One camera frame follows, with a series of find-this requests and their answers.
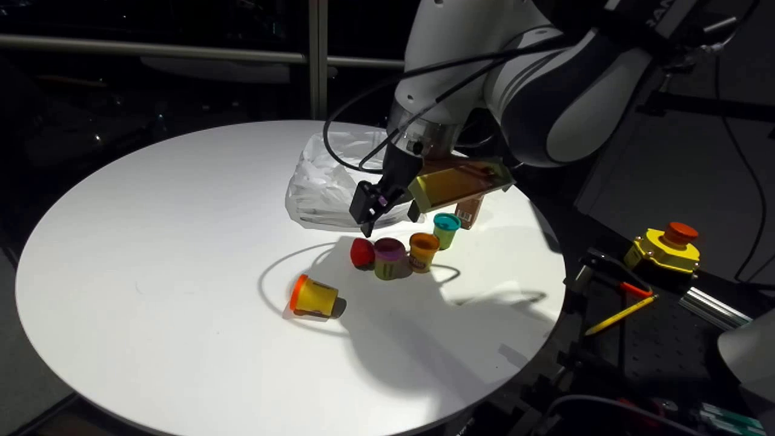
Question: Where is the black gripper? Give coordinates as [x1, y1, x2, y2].
[345, 144, 426, 241]

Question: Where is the pink lid dough container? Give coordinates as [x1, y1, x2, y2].
[371, 235, 413, 284]

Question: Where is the red strawberry plush toy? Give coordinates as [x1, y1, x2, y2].
[345, 235, 377, 273]

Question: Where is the orange lid dough container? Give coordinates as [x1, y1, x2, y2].
[406, 231, 442, 273]

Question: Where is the teal lid dough container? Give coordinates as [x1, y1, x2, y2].
[431, 212, 463, 253]

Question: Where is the spice jar with red lid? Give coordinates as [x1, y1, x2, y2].
[452, 192, 487, 232]

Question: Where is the yellow dough can orange lid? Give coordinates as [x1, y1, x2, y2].
[285, 272, 348, 319]

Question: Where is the white plastic bag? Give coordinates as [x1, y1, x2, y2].
[283, 131, 420, 232]

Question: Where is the yellow pencil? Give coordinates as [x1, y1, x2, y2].
[584, 294, 659, 339]

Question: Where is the yellow emergency stop button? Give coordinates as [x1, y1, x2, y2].
[621, 221, 702, 278]

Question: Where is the aluminium profile bar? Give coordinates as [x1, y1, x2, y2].
[679, 284, 753, 330]

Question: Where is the grey rounded cover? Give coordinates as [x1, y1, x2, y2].
[717, 307, 775, 404]

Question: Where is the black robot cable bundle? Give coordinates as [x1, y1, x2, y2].
[319, 35, 584, 178]

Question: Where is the yellowish wrist camera block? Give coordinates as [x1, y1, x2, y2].
[403, 155, 516, 215]

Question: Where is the vertical window post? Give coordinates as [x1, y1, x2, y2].
[304, 0, 332, 123]

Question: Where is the red handled tool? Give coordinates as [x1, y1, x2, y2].
[618, 278, 656, 304]

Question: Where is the horizontal metal rail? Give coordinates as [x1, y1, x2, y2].
[0, 32, 406, 78]

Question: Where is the grey cable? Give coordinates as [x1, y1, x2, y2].
[544, 392, 707, 436]

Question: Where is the thin black hanging cable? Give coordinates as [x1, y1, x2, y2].
[712, 47, 770, 284]

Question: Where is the black camera on stand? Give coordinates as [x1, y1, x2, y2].
[667, 11, 740, 78]

